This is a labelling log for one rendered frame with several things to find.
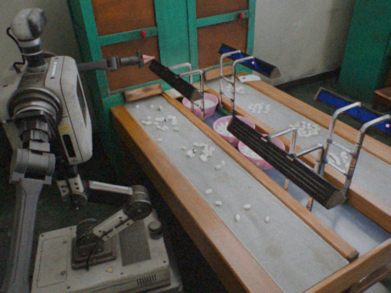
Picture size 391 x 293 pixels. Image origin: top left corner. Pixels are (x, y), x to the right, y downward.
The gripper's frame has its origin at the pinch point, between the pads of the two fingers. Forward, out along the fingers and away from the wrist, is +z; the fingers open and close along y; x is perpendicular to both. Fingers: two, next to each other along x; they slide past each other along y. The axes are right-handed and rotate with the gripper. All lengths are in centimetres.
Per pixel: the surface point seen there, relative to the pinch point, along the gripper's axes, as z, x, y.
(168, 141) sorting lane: 0, 8, 51
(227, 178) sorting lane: 20, 52, 67
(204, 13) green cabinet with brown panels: 51, -45, -27
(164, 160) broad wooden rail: -9, 30, 56
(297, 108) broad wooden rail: 93, 6, 47
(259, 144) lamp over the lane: 24, 85, 42
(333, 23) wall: 260, -165, -13
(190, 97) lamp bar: 12.0, 30.3, 24.4
